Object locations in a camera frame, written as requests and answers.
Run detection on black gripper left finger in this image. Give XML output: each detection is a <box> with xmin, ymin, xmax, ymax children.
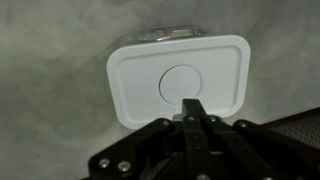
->
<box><xmin>182</xmin><ymin>99</ymin><xmax>212</xmax><ymax>180</ymax></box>

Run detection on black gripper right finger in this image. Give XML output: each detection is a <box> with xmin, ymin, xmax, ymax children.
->
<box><xmin>203</xmin><ymin>115</ymin><xmax>278</xmax><ymax>180</ymax></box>

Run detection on white storage box lid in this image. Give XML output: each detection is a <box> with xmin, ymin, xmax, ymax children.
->
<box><xmin>106</xmin><ymin>35</ymin><xmax>251</xmax><ymax>129</ymax></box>

